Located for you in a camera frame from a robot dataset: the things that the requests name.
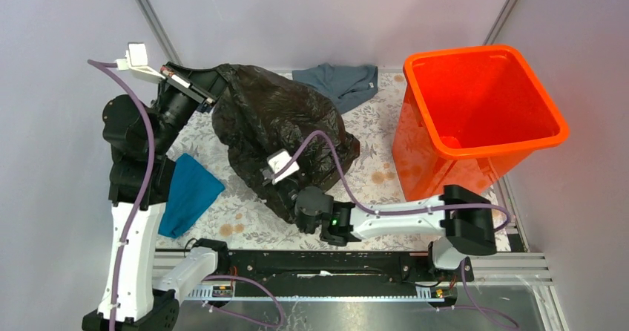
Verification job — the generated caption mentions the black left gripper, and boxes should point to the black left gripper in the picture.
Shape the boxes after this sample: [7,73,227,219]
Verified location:
[148,60,238,154]

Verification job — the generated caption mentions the black plastic trash bag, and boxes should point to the black plastic trash bag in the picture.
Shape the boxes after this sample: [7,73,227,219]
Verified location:
[211,64,360,223]

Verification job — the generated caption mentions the orange plastic trash bin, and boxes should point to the orange plastic trash bin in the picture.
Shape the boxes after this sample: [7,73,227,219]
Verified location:
[392,45,570,200]

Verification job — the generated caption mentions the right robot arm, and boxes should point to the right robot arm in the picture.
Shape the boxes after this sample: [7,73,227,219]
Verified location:
[294,185,497,281]

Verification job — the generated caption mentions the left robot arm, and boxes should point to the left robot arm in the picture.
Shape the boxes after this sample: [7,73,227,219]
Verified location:
[82,63,230,330]

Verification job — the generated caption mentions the blue folded cloth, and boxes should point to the blue folded cloth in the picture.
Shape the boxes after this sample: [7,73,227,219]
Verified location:
[158,154,225,239]

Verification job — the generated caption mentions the grey cloth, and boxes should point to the grey cloth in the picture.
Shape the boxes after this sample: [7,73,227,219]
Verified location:
[292,63,379,114]

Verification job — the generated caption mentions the floral patterned table mat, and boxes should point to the floral patterned table mat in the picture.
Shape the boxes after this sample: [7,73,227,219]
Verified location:
[152,72,512,252]

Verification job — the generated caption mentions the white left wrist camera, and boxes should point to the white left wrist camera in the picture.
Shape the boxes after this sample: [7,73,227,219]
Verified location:
[115,42,165,84]

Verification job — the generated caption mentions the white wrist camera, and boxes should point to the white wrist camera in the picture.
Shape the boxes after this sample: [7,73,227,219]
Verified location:
[115,42,165,84]
[262,149,300,185]

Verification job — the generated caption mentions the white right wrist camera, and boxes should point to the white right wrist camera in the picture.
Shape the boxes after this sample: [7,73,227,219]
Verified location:
[262,149,300,185]

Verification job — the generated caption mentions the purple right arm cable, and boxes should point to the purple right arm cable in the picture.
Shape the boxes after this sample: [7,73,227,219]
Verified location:
[272,130,513,234]

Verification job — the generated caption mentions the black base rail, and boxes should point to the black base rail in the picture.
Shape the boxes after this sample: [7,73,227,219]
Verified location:
[189,250,474,303]

